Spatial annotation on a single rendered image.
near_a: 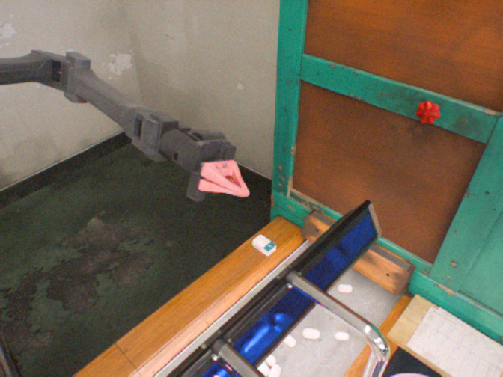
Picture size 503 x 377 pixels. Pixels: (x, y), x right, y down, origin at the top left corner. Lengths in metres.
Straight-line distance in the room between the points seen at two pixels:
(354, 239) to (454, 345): 0.40
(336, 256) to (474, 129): 0.34
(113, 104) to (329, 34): 0.47
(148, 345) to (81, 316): 1.10
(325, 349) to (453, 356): 0.27
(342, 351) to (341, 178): 0.41
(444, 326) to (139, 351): 0.69
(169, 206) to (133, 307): 0.72
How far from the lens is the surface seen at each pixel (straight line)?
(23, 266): 2.38
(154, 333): 0.97
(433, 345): 1.00
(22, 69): 1.03
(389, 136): 0.89
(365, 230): 0.74
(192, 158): 0.65
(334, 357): 0.97
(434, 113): 0.80
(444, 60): 0.80
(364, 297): 1.07
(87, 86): 0.96
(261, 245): 1.08
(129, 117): 0.80
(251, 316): 0.56
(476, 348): 1.04
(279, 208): 1.20
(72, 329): 2.02
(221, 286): 1.03
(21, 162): 2.75
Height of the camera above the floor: 1.58
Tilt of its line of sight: 39 degrees down
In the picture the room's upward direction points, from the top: straight up
